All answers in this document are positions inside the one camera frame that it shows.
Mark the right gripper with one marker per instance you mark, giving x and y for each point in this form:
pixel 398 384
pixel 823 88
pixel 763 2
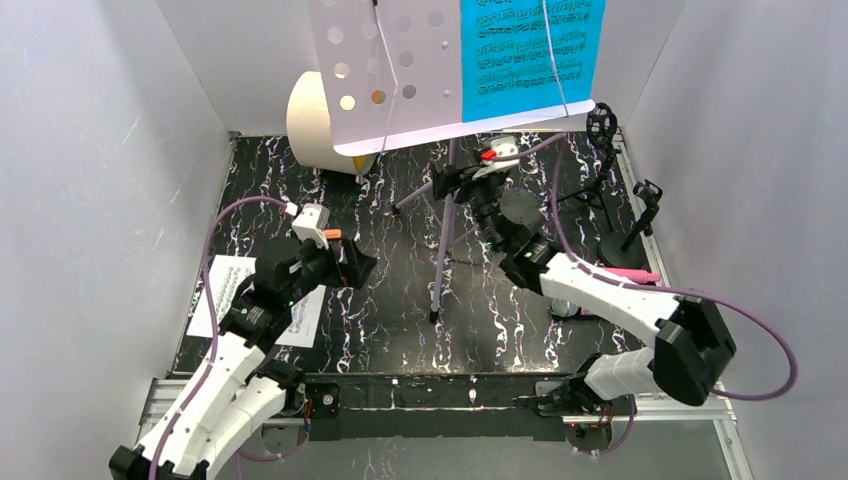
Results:
pixel 454 180

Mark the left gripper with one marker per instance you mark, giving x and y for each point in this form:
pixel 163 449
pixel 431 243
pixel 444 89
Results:
pixel 340 266

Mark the silver tripod music stand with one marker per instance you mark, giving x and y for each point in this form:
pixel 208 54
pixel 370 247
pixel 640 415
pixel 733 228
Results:
pixel 403 73

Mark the white sheet music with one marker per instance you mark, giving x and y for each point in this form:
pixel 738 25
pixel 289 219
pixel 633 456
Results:
pixel 226 274

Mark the blue mesh microphone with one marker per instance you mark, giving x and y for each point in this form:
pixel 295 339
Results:
pixel 561 310

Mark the black round-base mic stand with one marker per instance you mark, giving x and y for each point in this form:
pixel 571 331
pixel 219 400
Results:
pixel 624 249

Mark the pink microphone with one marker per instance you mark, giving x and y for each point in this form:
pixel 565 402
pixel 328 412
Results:
pixel 638 276

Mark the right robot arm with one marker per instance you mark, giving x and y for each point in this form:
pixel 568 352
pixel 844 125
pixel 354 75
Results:
pixel 687 344

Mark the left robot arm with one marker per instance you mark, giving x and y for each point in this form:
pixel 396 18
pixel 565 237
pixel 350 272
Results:
pixel 238 387

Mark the orange and grey marker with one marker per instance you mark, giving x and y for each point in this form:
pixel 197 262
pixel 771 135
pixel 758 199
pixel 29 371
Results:
pixel 333 234

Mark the blue sheet music page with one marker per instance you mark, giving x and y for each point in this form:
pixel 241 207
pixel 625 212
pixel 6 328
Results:
pixel 520 56

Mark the cream and orange drum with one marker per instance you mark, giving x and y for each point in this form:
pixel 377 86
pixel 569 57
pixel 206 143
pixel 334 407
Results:
pixel 309 131

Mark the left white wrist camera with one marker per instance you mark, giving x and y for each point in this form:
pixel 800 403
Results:
pixel 309 222

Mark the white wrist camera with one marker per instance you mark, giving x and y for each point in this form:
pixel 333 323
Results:
pixel 492 159
pixel 309 222

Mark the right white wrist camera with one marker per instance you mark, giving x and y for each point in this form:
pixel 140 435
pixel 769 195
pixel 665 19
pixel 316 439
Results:
pixel 492 159

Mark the aluminium frame rail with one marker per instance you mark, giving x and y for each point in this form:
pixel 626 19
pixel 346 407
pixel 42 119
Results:
pixel 354 406

